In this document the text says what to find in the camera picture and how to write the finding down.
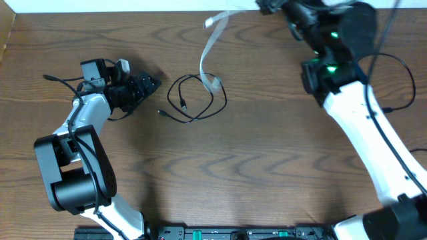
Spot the white cable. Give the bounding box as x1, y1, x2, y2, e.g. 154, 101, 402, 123
199, 9, 248, 95

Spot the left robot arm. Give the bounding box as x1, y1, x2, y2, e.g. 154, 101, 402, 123
34, 59, 161, 239

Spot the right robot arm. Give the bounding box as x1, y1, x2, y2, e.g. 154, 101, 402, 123
258, 0, 426, 239

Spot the left camera black cable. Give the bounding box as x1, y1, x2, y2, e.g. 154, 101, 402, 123
42, 59, 134, 240

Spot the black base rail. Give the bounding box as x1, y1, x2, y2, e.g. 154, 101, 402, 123
73, 225, 338, 240

